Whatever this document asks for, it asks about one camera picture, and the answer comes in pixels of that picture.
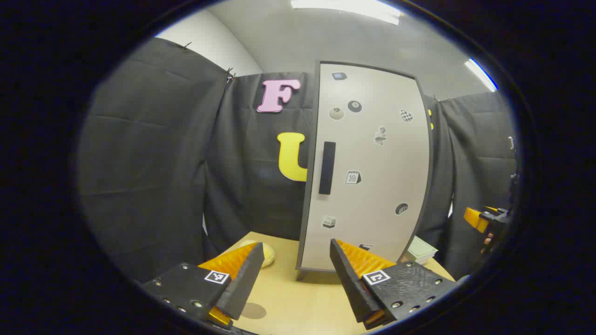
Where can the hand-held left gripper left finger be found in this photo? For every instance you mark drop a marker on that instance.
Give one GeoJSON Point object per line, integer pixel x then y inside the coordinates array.
{"type": "Point", "coordinates": [242, 284]}

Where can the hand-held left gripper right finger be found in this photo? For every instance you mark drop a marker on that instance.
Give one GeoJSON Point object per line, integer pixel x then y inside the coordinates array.
{"type": "Point", "coordinates": [349, 284]}

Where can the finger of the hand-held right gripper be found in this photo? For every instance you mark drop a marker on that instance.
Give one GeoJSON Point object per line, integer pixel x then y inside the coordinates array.
{"type": "Point", "coordinates": [475, 219]}

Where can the round brown coaster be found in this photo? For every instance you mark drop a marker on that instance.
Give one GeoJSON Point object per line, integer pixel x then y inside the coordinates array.
{"type": "Point", "coordinates": [253, 311]}

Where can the dark grey cabinet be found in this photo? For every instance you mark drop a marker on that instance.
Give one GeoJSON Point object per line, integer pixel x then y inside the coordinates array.
{"type": "Point", "coordinates": [301, 260]}

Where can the light grey cabinet door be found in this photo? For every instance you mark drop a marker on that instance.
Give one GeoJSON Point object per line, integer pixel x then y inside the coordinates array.
{"type": "Point", "coordinates": [372, 195]}

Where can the pale green box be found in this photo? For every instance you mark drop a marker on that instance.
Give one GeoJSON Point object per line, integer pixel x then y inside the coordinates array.
{"type": "Point", "coordinates": [421, 249]}

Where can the short ceiling light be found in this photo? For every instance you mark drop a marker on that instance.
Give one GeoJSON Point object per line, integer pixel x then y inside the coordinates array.
{"type": "Point", "coordinates": [480, 74]}

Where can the black backdrop cloth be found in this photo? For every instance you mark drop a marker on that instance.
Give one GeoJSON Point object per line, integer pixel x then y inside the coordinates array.
{"type": "Point", "coordinates": [153, 163]}

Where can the long ceiling light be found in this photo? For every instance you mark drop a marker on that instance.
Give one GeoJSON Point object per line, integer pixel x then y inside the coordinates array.
{"type": "Point", "coordinates": [347, 8]}

